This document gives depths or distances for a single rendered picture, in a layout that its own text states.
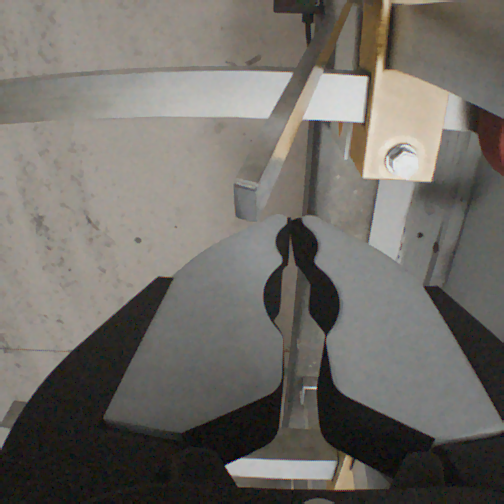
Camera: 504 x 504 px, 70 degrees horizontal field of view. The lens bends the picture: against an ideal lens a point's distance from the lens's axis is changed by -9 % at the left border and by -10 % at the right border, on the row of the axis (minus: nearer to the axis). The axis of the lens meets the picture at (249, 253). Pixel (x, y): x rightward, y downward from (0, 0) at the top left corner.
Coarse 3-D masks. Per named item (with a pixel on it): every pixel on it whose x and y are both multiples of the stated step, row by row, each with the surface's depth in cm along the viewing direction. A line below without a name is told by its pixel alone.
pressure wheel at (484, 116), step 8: (480, 112) 22; (488, 112) 21; (480, 120) 22; (488, 120) 21; (496, 120) 20; (480, 128) 22; (488, 128) 21; (496, 128) 20; (480, 136) 22; (488, 136) 21; (496, 136) 20; (480, 144) 23; (488, 144) 22; (496, 144) 20; (488, 152) 22; (496, 152) 21; (488, 160) 23; (496, 160) 21; (496, 168) 22
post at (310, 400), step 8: (312, 392) 58; (304, 400) 60; (312, 400) 57; (304, 408) 59; (312, 408) 56; (312, 416) 54; (312, 424) 53; (312, 480) 46; (320, 480) 46; (312, 488) 45; (320, 488) 45
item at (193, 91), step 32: (0, 96) 24; (32, 96) 24; (64, 96) 24; (96, 96) 24; (128, 96) 24; (160, 96) 24; (192, 96) 24; (224, 96) 24; (256, 96) 24; (320, 96) 24; (352, 96) 24; (448, 128) 24
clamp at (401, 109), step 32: (384, 0) 20; (416, 0) 19; (448, 0) 19; (384, 32) 21; (384, 64) 22; (384, 96) 22; (416, 96) 22; (448, 96) 22; (352, 128) 28; (384, 128) 24; (416, 128) 23; (384, 160) 25
